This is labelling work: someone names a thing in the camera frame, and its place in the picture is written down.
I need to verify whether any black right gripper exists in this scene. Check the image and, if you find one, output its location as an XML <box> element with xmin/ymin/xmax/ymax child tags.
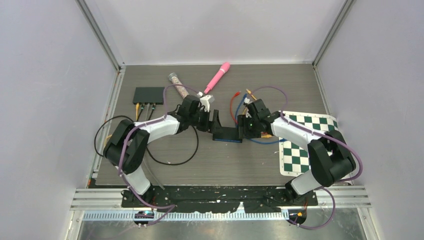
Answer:
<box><xmin>235</xmin><ymin>114</ymin><xmax>261</xmax><ymax>140</ymax></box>

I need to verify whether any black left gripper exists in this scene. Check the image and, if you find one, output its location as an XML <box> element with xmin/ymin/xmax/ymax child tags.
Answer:
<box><xmin>188</xmin><ymin>107</ymin><xmax>223</xmax><ymax>134</ymax></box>

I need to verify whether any blue ethernet cable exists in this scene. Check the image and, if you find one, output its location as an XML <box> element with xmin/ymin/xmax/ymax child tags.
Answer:
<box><xmin>234</xmin><ymin>93</ymin><xmax>287</xmax><ymax>146</ymax></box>

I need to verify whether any small black TP-Link switch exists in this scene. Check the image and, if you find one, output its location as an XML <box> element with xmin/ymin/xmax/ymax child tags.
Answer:
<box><xmin>212</xmin><ymin>126</ymin><xmax>243</xmax><ymax>143</ymax></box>

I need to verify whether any red ethernet cable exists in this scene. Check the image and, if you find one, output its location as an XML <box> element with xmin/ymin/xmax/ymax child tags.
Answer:
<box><xmin>229</xmin><ymin>91</ymin><xmax>242</xmax><ymax>125</ymax></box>

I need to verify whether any yellow ethernet cable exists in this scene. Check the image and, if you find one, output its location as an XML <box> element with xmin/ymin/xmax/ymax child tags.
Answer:
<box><xmin>241</xmin><ymin>88</ymin><xmax>274</xmax><ymax>139</ymax></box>

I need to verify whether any dark grey network switch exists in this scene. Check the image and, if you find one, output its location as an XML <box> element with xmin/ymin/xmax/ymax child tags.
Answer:
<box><xmin>132</xmin><ymin>87</ymin><xmax>165</xmax><ymax>105</ymax></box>

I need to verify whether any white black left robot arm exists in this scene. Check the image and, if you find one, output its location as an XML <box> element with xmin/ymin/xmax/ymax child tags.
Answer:
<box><xmin>103</xmin><ymin>95</ymin><xmax>215</xmax><ymax>207</ymax></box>

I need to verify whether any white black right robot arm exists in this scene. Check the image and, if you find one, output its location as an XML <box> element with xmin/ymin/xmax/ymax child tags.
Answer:
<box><xmin>237</xmin><ymin>99</ymin><xmax>357</xmax><ymax>205</ymax></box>

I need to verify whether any pink marker pen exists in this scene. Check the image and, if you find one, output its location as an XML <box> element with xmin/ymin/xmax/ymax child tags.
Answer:
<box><xmin>203</xmin><ymin>62</ymin><xmax>231</xmax><ymax>94</ymax></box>

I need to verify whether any green white checkerboard mat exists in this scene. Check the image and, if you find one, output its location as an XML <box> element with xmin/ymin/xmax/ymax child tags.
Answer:
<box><xmin>278</xmin><ymin>111</ymin><xmax>338</xmax><ymax>177</ymax></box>

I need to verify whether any glitter tube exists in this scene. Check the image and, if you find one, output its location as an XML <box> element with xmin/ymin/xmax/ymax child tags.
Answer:
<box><xmin>168</xmin><ymin>72</ymin><xmax>189</xmax><ymax>99</ymax></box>

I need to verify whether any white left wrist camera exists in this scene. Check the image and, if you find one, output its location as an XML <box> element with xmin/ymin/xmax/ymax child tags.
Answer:
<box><xmin>196</xmin><ymin>92</ymin><xmax>215</xmax><ymax>112</ymax></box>

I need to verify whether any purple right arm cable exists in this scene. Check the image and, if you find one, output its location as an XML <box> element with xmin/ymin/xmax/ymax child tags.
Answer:
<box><xmin>246</xmin><ymin>86</ymin><xmax>364</xmax><ymax>231</ymax></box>

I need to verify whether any yellow cable in grey switch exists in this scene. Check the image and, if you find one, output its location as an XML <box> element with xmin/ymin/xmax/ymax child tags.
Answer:
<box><xmin>104</xmin><ymin>102</ymin><xmax>141</xmax><ymax>147</ymax></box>

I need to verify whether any aluminium front rail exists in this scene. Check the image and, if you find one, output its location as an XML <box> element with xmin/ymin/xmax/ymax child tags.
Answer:
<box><xmin>70</xmin><ymin>186</ymin><xmax>372</xmax><ymax>212</ymax></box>

